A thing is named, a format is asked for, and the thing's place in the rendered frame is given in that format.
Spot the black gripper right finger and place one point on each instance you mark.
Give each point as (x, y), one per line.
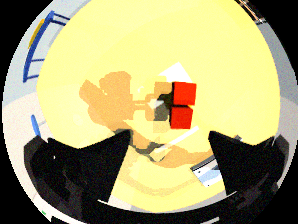
(235, 158)

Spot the red cube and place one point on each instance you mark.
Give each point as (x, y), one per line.
(183, 93)
(180, 116)

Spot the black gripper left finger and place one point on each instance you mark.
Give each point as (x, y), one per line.
(98, 165)

